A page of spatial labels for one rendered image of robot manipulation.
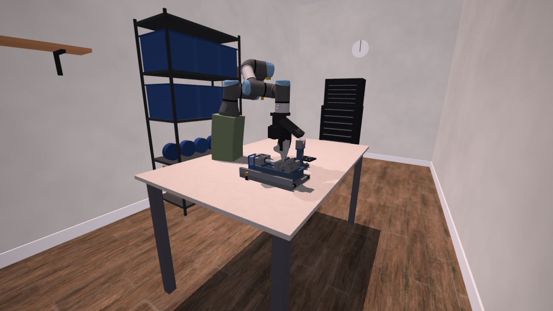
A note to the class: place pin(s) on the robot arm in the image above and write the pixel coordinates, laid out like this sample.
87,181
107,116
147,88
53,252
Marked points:
254,72

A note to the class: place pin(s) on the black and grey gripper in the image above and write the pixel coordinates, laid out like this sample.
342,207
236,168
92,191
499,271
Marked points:
277,131

